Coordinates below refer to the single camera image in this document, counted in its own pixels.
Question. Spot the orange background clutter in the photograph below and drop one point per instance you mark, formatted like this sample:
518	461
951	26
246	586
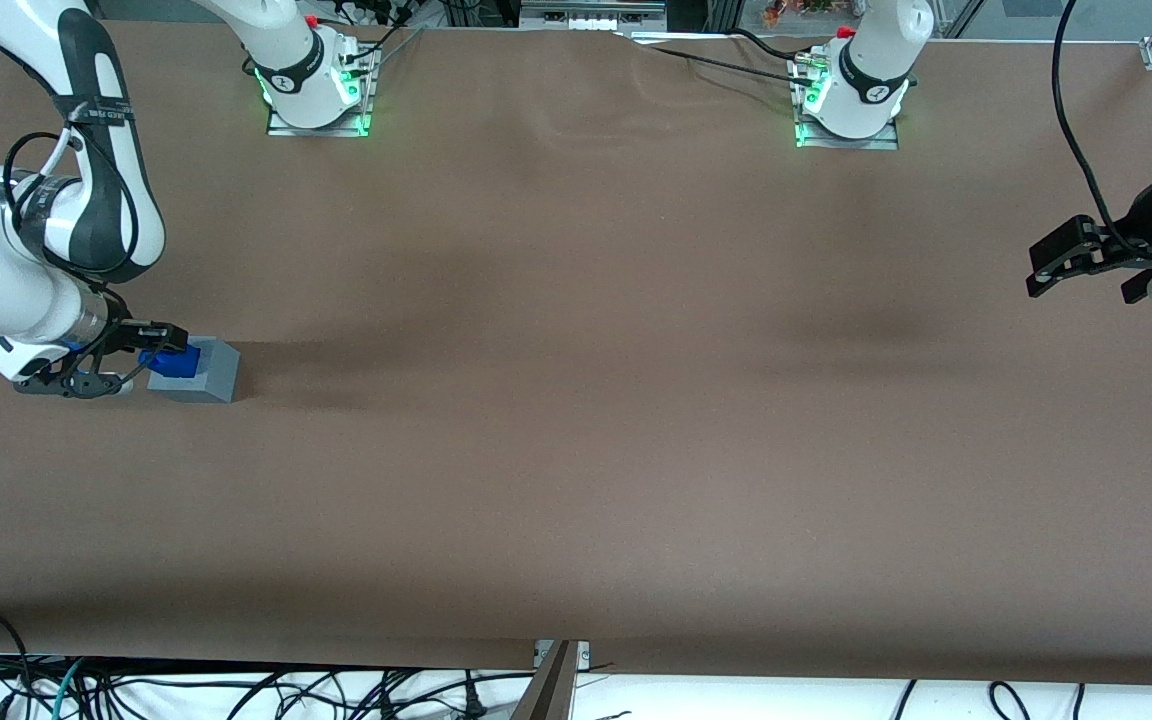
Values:
801	10

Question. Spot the gray metal bracket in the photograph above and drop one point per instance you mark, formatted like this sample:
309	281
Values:
581	652

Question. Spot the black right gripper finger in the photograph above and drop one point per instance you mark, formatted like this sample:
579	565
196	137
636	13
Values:
161	335
76	383

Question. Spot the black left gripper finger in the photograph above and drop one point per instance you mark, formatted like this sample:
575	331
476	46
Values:
1144	285
1066	250

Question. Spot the dark angled bar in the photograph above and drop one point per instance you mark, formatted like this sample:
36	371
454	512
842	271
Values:
546	695

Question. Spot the brown table mat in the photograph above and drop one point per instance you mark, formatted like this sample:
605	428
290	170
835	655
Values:
636	420

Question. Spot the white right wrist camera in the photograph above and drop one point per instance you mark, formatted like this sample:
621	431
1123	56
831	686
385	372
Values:
21	360

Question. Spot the blue plastic part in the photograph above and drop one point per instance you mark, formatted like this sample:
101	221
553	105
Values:
181	362

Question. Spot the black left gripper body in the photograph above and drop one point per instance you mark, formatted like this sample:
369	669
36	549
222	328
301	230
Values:
1139	241

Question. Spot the gray square base block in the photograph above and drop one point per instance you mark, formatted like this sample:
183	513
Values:
216	375

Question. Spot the gray device with white connectors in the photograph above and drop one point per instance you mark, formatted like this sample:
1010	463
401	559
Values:
591	18

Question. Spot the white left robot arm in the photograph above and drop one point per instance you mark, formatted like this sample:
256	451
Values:
871	70

